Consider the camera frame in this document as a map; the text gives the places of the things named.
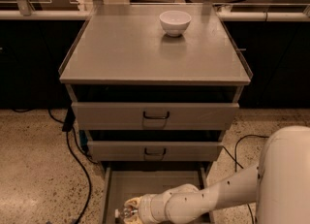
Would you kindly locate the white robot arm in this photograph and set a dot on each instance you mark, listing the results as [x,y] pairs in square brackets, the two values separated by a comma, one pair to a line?
[279,186]

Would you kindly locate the white ceramic bowl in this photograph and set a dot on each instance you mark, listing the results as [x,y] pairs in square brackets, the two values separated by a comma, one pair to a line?
[175,23]

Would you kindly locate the middle grey drawer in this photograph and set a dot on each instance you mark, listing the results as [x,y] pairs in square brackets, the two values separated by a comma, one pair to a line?
[155,151]

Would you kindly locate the black power adapter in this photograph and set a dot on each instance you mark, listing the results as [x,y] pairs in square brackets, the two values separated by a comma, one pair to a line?
[69,121]

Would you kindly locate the top grey drawer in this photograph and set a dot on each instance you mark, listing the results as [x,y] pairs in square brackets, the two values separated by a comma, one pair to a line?
[154,116]

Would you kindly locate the grey drawer cabinet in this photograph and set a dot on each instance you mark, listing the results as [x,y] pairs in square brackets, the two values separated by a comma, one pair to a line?
[123,55]

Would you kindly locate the clear plastic water bottle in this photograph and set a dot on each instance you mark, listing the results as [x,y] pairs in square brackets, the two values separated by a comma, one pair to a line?
[126,213]

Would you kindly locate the white horizontal rail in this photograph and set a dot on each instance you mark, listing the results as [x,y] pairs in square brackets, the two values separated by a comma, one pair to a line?
[233,16]

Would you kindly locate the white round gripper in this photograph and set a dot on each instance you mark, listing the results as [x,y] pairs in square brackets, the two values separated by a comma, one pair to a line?
[144,205]

